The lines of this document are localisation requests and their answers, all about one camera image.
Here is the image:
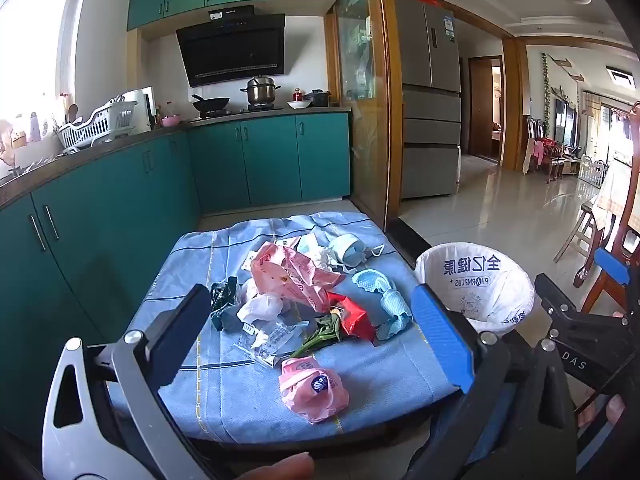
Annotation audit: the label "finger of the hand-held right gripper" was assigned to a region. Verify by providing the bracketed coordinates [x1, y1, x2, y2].
[534, 272, 628, 331]
[594, 247, 640, 311]

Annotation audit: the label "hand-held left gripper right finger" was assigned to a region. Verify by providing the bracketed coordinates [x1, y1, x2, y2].
[411, 284, 576, 480]

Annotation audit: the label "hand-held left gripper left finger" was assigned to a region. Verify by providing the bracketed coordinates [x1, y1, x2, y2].
[42, 284, 213, 480]

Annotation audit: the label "light blue knotted cloth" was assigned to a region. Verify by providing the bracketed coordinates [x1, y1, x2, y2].
[351, 269, 413, 341]

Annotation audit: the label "waste bin with white bag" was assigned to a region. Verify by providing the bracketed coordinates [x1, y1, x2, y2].
[414, 242, 536, 336]

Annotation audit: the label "clear plastic bag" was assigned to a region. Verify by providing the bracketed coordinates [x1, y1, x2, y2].
[235, 320, 321, 368]

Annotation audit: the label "large pink wrapper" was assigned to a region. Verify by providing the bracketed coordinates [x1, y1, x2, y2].
[250, 241, 346, 313]

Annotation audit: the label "green vegetable stem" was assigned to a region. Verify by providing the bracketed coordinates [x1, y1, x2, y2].
[289, 312, 346, 359]

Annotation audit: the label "blue face mask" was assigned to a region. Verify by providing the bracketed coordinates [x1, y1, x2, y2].
[327, 232, 386, 266]

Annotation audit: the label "person's right hand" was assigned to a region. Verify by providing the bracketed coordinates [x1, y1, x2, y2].
[575, 394, 626, 431]

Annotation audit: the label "person's left hand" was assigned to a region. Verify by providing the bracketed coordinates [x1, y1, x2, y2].
[234, 452, 316, 480]

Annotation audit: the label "dark green wrapper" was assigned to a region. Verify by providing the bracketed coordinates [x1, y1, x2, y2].
[210, 276, 251, 333]

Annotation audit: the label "wooden slatted chair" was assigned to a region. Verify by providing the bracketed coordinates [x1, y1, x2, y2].
[554, 197, 608, 266]

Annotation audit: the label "dining table with cloth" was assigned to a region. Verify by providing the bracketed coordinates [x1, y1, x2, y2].
[597, 155, 640, 233]

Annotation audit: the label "white plastic bag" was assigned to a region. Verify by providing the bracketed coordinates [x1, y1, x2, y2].
[236, 290, 286, 323]

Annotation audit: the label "blue checked cloth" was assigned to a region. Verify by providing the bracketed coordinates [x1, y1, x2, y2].
[107, 210, 451, 446]

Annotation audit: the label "red wrapper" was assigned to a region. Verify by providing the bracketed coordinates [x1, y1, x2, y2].
[327, 292, 376, 343]

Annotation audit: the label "white baby fence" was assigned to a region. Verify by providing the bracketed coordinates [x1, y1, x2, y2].
[577, 152, 611, 191]

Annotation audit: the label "teal base cabinets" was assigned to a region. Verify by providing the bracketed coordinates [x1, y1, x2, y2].
[0, 112, 352, 391]

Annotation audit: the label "carved wooden chairs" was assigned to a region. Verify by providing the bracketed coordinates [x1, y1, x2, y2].
[522, 117, 566, 183]

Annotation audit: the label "small pink plastic bag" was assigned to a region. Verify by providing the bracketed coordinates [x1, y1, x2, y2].
[279, 356, 350, 425]

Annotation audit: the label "black television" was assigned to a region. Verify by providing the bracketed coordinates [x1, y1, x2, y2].
[555, 97, 578, 148]

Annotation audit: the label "green vine garland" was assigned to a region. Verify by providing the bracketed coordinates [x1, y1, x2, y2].
[541, 52, 552, 138]

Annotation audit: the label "ceiling air vent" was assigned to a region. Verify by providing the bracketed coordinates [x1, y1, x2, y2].
[606, 66, 638, 90]

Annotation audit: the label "dark kitchen counter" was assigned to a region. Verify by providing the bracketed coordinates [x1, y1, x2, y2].
[0, 106, 352, 208]

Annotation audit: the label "grey refrigerator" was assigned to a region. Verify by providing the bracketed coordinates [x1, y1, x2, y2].
[395, 0, 462, 200]

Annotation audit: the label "white dish rack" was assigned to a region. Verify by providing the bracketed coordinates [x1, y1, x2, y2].
[56, 95, 138, 153]

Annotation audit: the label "white countertop appliance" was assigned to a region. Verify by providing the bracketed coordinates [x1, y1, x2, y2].
[120, 86, 157, 133]

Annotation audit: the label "black wok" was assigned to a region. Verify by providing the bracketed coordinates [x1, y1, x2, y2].
[191, 94, 231, 113]

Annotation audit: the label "gas stove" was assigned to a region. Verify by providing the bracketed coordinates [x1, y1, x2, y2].
[192, 105, 286, 120]

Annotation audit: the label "steel cooking pot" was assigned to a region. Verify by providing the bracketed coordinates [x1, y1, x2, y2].
[240, 75, 282, 107]

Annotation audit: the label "wooden framed glass door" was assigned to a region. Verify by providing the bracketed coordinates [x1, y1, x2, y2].
[324, 0, 403, 233]

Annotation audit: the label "black range hood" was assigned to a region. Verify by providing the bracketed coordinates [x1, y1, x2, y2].
[176, 5, 286, 87]

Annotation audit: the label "kitchen window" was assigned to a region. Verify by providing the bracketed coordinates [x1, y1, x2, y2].
[0, 0, 83, 126]

